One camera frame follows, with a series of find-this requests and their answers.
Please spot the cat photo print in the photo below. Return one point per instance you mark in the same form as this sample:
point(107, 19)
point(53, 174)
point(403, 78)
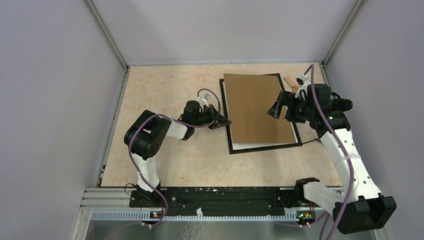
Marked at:
point(241, 148)

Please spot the black microphone on tripod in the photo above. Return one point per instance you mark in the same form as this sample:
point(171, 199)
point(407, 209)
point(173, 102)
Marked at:
point(334, 120)

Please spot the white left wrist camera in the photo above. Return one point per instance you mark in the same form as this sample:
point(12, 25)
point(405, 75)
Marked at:
point(204, 99)

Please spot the black picture frame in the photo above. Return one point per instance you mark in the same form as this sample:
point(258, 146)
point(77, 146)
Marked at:
point(246, 100)

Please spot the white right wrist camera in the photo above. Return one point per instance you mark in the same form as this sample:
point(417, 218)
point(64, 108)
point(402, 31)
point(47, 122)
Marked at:
point(303, 83)

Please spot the brown backing board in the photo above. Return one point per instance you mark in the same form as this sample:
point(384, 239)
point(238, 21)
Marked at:
point(248, 100)

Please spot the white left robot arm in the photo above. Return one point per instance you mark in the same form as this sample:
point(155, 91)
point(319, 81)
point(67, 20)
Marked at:
point(146, 135)

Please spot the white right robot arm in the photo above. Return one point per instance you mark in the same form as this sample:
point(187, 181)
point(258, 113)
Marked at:
point(361, 206)

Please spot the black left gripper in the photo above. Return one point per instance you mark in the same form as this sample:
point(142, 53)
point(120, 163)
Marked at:
point(219, 121)

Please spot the wooden block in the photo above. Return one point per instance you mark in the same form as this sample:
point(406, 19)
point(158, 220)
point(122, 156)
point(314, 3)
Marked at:
point(294, 88)
point(290, 82)

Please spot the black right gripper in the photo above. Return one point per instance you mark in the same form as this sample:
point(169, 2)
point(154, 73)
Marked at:
point(285, 98)

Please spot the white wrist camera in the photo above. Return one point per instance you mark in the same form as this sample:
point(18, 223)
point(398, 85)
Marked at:
point(303, 83)
point(204, 99)

